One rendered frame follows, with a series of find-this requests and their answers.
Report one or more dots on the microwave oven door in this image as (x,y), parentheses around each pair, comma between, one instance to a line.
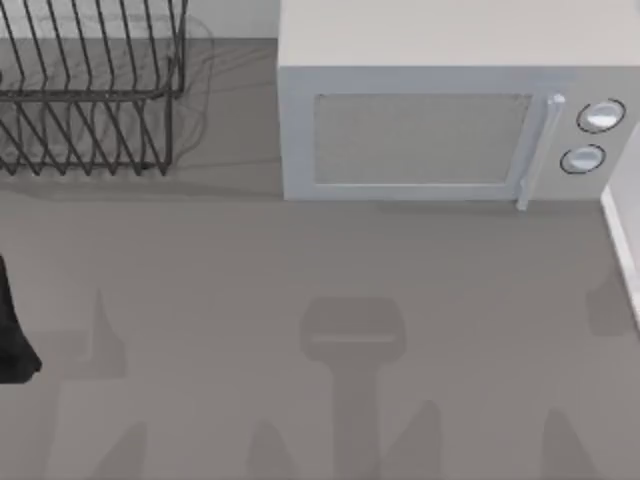
(420,140)

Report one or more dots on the pale microwave oven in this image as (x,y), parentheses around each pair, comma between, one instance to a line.
(450,35)

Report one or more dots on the small round microwave knob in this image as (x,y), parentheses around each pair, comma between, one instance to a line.
(582,159)

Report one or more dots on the large round microwave knob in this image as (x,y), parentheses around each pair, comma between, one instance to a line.
(600,115)

